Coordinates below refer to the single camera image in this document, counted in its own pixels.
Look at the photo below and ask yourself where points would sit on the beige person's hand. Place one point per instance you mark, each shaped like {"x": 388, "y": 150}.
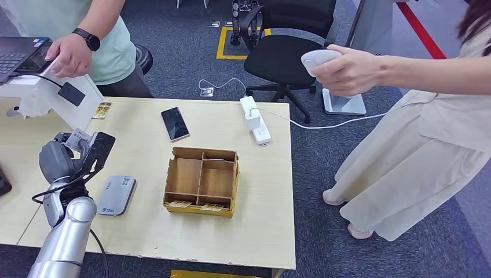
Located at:
{"x": 349, "y": 73}

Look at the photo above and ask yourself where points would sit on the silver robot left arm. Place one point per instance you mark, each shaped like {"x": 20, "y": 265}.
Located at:
{"x": 65, "y": 238}

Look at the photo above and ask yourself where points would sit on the black round stool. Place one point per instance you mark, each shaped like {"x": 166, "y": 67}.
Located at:
{"x": 144, "y": 59}

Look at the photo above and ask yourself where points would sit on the white furniture legs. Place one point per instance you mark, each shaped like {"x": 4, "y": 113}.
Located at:
{"x": 179, "y": 4}

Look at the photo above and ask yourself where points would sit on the black laptop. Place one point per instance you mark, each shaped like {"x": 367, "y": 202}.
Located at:
{"x": 13, "y": 55}

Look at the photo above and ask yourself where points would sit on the grey round disc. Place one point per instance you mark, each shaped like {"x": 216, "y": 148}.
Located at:
{"x": 11, "y": 112}

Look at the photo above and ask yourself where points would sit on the black office chair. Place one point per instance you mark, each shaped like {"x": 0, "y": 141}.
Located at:
{"x": 280, "y": 59}

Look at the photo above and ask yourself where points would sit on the white desk stand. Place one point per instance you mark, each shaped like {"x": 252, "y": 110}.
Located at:
{"x": 76, "y": 111}

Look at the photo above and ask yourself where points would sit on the white plug adapter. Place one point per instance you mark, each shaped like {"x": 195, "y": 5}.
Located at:
{"x": 253, "y": 119}

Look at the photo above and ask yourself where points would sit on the beige person's forearm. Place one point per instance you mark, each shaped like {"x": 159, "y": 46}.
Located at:
{"x": 433, "y": 75}

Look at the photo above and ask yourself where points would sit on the white crumpled plastic wrap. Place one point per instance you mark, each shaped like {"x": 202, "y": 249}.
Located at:
{"x": 33, "y": 109}

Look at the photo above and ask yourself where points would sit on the small black square device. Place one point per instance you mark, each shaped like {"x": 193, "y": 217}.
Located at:
{"x": 71, "y": 94}

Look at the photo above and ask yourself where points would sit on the person's hand with watch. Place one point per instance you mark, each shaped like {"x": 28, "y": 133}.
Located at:
{"x": 71, "y": 57}

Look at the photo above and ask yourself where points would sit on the white black handheld controller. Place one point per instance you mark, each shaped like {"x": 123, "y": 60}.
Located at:
{"x": 316, "y": 59}

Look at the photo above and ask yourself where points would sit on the black smartphone rose-gold edge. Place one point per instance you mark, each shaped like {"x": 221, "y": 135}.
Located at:
{"x": 175, "y": 124}

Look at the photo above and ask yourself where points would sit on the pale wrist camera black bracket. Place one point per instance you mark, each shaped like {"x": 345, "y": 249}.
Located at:
{"x": 99, "y": 149}

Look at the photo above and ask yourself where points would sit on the pale shoe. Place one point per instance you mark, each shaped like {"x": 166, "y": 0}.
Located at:
{"x": 358, "y": 232}
{"x": 332, "y": 198}

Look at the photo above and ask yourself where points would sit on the black metal equipment legs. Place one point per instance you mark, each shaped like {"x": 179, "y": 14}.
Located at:
{"x": 235, "y": 25}

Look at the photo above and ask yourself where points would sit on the white power strip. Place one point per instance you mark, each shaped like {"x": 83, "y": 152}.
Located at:
{"x": 261, "y": 135}

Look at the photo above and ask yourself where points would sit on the white ID card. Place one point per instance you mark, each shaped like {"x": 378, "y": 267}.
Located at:
{"x": 76, "y": 137}

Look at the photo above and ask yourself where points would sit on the wooden compartment box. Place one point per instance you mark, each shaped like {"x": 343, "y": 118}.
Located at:
{"x": 185, "y": 177}

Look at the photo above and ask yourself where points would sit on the gold room key card stack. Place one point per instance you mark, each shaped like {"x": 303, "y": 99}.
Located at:
{"x": 101, "y": 110}

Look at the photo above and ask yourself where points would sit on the black phone on stand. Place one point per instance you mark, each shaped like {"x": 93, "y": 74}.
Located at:
{"x": 32, "y": 61}

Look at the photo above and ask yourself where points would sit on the person's forearm with watch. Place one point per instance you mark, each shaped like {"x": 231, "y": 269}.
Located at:
{"x": 105, "y": 17}

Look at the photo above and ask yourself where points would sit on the black object at desk edge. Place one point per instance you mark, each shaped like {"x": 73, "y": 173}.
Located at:
{"x": 4, "y": 184}

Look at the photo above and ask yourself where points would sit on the grey kiosk stand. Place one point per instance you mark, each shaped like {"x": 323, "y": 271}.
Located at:
{"x": 374, "y": 27}

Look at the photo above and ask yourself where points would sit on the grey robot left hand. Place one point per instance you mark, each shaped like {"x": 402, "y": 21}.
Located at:
{"x": 55, "y": 161}

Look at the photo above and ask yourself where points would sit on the person in beige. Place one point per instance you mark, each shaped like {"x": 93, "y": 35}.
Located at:
{"x": 422, "y": 161}

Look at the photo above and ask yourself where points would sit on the silver floor socket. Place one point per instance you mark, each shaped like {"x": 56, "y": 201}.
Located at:
{"x": 206, "y": 92}

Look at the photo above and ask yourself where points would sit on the black wristwatch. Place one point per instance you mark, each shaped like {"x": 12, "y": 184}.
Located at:
{"x": 88, "y": 39}

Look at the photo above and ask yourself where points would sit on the person in pale green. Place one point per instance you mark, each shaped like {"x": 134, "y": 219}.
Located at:
{"x": 111, "y": 53}

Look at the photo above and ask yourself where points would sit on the yellow box under desk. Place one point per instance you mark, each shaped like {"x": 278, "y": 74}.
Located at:
{"x": 214, "y": 274}

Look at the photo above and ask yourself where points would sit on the grey card reader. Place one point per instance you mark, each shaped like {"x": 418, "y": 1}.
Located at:
{"x": 117, "y": 195}

